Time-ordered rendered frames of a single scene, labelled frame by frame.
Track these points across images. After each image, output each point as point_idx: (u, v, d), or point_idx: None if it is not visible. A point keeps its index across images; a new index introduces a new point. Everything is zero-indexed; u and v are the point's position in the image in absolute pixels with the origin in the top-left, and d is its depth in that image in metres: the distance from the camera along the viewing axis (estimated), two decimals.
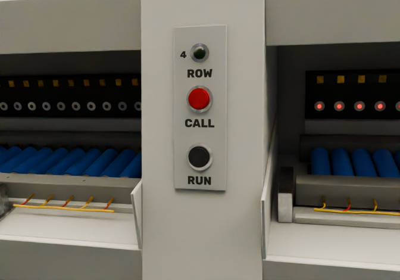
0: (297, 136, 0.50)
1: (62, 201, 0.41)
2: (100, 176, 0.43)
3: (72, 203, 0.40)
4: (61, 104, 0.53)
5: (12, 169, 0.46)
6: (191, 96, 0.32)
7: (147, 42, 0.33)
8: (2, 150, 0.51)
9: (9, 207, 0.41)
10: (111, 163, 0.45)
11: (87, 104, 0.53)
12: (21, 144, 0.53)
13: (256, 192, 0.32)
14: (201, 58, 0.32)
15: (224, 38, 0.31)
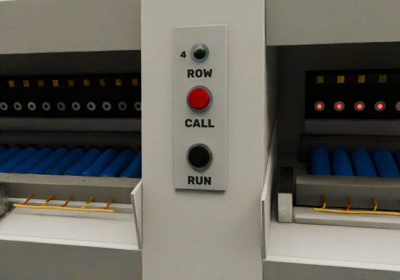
0: (297, 136, 0.50)
1: (62, 201, 0.41)
2: (100, 176, 0.43)
3: (72, 203, 0.40)
4: (61, 104, 0.53)
5: (12, 169, 0.46)
6: (191, 96, 0.32)
7: (147, 42, 0.33)
8: (2, 150, 0.51)
9: (9, 207, 0.41)
10: (111, 163, 0.45)
11: (87, 104, 0.53)
12: (21, 144, 0.53)
13: (256, 192, 0.32)
14: (201, 58, 0.32)
15: (224, 38, 0.31)
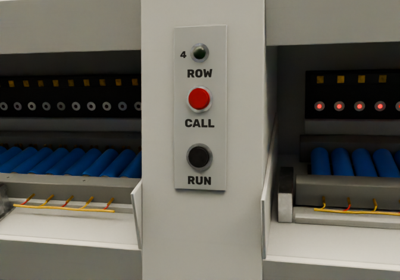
0: (297, 136, 0.50)
1: (62, 201, 0.41)
2: (100, 176, 0.43)
3: (72, 203, 0.40)
4: (61, 104, 0.53)
5: (12, 169, 0.46)
6: (191, 96, 0.32)
7: (147, 42, 0.33)
8: (2, 150, 0.51)
9: (9, 207, 0.41)
10: (111, 163, 0.45)
11: (87, 104, 0.53)
12: (21, 144, 0.53)
13: (256, 192, 0.32)
14: (201, 58, 0.32)
15: (224, 38, 0.31)
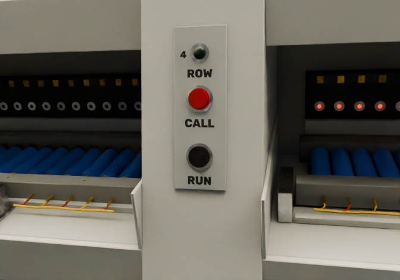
0: (297, 136, 0.50)
1: (62, 201, 0.41)
2: (100, 176, 0.43)
3: (72, 203, 0.40)
4: (61, 104, 0.53)
5: (12, 169, 0.46)
6: (191, 96, 0.32)
7: (147, 42, 0.33)
8: (2, 150, 0.51)
9: (9, 207, 0.41)
10: (111, 163, 0.45)
11: (87, 104, 0.53)
12: (21, 144, 0.53)
13: (256, 192, 0.32)
14: (201, 58, 0.32)
15: (224, 38, 0.31)
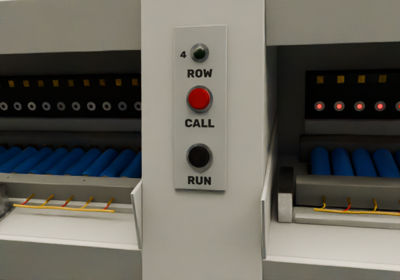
0: (297, 136, 0.50)
1: (62, 201, 0.41)
2: (100, 176, 0.43)
3: (72, 203, 0.40)
4: (61, 104, 0.53)
5: (12, 169, 0.46)
6: (191, 96, 0.32)
7: (147, 42, 0.33)
8: (2, 150, 0.51)
9: (9, 207, 0.41)
10: (111, 163, 0.45)
11: (87, 104, 0.53)
12: (21, 144, 0.53)
13: (256, 192, 0.32)
14: (201, 58, 0.32)
15: (224, 38, 0.31)
